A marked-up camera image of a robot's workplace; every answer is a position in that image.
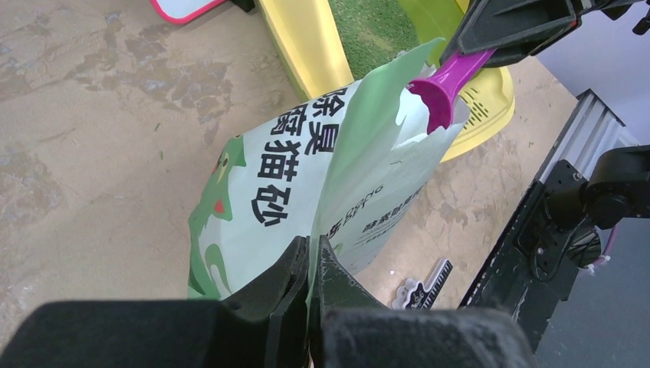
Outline aluminium frame rail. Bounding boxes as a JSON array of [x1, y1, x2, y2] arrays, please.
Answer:
[[528, 90, 640, 192]]

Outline green cat litter granules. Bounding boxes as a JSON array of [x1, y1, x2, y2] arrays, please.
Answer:
[[328, 0, 419, 80]]

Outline purple plastic litter scoop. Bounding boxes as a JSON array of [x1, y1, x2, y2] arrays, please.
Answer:
[[407, 49, 495, 134]]

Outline pink framed whiteboard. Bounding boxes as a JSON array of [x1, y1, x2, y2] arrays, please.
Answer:
[[149, 0, 227, 25]]

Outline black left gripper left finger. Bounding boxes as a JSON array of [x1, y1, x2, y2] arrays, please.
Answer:
[[1, 236, 309, 367]]

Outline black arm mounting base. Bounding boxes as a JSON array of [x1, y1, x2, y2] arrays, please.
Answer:
[[460, 159, 601, 349]]

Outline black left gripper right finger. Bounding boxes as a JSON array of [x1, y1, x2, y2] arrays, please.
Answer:
[[308, 235, 537, 367]]

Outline yellow sifting litter tray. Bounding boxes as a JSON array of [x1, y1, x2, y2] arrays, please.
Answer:
[[257, 1, 515, 161]]

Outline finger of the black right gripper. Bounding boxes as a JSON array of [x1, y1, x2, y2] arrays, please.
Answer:
[[439, 0, 639, 67]]

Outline green cat litter bag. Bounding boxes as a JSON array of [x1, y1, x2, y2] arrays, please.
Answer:
[[188, 41, 469, 300]]

